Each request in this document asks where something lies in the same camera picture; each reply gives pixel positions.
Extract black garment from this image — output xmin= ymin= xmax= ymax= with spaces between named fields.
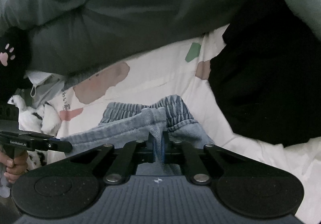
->
xmin=208 ymin=0 xmax=320 ymax=146

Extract black white plush toy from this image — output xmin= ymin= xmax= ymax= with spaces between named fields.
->
xmin=8 ymin=95 xmax=61 ymax=170

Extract light grey hooded garment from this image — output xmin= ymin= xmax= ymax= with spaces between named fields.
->
xmin=25 ymin=70 xmax=65 ymax=108

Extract dark green sweatshirt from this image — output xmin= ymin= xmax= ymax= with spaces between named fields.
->
xmin=1 ymin=0 xmax=320 ymax=75

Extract white patterned bed sheet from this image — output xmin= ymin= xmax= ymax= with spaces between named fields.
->
xmin=48 ymin=27 xmax=320 ymax=223

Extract blue denim drawstring shorts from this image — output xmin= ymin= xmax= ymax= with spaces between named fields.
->
xmin=62 ymin=95 xmax=212 ymax=176

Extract person's left hand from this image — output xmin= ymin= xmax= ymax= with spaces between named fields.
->
xmin=1 ymin=151 xmax=28 ymax=184

